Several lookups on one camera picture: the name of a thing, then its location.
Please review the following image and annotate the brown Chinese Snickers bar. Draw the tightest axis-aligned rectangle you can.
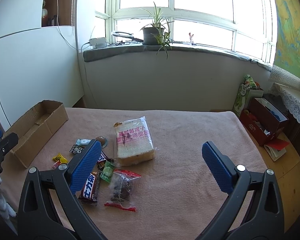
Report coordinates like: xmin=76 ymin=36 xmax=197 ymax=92
xmin=78 ymin=172 xmax=101 ymax=206

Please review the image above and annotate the yellow candy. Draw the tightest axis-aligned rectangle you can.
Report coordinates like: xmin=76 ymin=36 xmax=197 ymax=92
xmin=53 ymin=153 xmax=68 ymax=164

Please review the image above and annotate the black patterned candy packet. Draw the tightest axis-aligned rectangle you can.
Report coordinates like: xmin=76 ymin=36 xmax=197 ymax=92
xmin=69 ymin=144 xmax=85 ymax=154

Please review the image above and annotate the green candy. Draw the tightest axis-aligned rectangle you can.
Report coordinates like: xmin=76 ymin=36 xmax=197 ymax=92
xmin=100 ymin=161 xmax=116 ymax=183

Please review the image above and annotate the teal mint candy packet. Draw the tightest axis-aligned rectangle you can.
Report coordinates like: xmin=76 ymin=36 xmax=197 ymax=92
xmin=76 ymin=139 xmax=91 ymax=147

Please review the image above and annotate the clear red dried-fruit bag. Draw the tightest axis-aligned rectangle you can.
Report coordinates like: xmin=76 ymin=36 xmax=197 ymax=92
xmin=104 ymin=169 xmax=142 ymax=212

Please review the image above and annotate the brown jelly cup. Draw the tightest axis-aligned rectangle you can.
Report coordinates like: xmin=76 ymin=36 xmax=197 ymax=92
xmin=96 ymin=136 xmax=108 ymax=148

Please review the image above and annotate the packaged sliced bread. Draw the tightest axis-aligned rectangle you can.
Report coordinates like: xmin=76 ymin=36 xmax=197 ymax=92
xmin=114 ymin=116 xmax=156 ymax=166

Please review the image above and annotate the brown English Snickers bar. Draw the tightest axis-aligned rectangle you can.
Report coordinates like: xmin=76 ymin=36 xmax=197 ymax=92
xmin=97 ymin=151 xmax=114 ymax=171

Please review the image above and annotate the brown cardboard box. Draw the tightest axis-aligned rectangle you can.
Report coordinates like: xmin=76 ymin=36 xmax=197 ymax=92
xmin=4 ymin=100 xmax=69 ymax=168

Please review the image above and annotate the red booklet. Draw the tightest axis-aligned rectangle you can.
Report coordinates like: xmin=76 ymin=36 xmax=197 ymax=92
xmin=264 ymin=138 xmax=289 ymax=161

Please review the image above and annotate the white cabinet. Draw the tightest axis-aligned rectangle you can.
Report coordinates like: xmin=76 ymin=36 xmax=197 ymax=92
xmin=0 ymin=0 xmax=84 ymax=130

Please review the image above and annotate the red gift box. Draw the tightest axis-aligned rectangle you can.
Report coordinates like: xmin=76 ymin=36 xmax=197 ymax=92
xmin=239 ymin=98 xmax=289 ymax=146

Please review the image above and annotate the white lace cloth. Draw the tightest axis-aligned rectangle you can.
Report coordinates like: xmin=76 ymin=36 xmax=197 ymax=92
xmin=269 ymin=83 xmax=300 ymax=124

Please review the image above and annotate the pink table cloth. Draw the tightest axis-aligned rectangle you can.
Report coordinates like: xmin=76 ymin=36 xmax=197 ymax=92
xmin=0 ymin=107 xmax=269 ymax=240

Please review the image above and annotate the grey window sill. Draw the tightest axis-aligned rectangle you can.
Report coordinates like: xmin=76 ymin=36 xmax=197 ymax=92
xmin=83 ymin=42 xmax=273 ymax=71

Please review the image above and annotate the green snack bag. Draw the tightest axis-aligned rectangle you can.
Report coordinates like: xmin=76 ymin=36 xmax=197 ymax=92
xmin=232 ymin=74 xmax=264 ymax=118

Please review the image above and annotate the white power adapter box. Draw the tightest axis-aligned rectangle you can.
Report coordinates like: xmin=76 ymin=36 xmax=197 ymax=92
xmin=89 ymin=37 xmax=108 ymax=49

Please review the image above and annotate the wooden shelf niche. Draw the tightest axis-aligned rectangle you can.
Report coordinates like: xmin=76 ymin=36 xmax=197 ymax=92
xmin=42 ymin=0 xmax=75 ymax=27

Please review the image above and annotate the potted spider plant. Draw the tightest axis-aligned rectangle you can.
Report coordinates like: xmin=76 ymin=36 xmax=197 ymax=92
xmin=141 ymin=2 xmax=173 ymax=59

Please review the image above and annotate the white cable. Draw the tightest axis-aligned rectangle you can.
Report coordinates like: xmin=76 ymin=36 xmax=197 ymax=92
xmin=55 ymin=0 xmax=96 ymax=100

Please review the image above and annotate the landscape wall painting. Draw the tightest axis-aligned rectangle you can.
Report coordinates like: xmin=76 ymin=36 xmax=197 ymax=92
xmin=274 ymin=0 xmax=300 ymax=78

